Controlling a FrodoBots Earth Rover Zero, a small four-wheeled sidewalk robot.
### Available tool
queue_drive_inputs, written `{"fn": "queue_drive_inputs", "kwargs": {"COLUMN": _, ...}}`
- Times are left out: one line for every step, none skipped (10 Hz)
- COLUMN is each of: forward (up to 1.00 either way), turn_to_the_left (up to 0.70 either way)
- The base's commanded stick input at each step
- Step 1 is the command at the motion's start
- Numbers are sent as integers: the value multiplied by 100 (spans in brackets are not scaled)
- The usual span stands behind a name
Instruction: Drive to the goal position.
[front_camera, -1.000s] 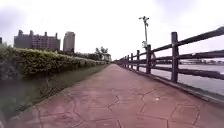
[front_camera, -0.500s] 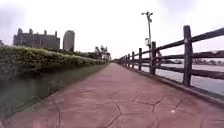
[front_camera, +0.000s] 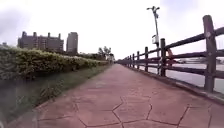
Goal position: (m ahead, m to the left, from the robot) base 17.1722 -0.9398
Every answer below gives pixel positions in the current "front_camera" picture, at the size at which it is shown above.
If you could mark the distant trees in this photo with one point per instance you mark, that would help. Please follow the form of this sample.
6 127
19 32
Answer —
105 52

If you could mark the red stamped concrete path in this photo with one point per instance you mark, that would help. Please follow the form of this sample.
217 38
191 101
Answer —
130 100

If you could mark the tall tower building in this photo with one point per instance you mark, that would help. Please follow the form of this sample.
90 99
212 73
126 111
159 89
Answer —
72 42

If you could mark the pole with lamps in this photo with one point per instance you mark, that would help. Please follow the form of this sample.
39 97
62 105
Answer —
155 30

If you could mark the dark wooden fence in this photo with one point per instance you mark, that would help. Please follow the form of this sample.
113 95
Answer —
186 55

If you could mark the brown block building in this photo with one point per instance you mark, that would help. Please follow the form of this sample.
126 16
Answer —
40 42

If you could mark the green hedge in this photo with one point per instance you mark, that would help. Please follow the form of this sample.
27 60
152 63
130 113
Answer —
36 63

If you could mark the grass verge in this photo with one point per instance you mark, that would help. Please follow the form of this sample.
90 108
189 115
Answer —
40 88

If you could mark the grey kerb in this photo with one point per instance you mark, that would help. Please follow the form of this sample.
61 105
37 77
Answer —
186 87

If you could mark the water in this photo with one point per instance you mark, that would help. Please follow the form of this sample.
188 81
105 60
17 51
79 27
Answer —
196 77

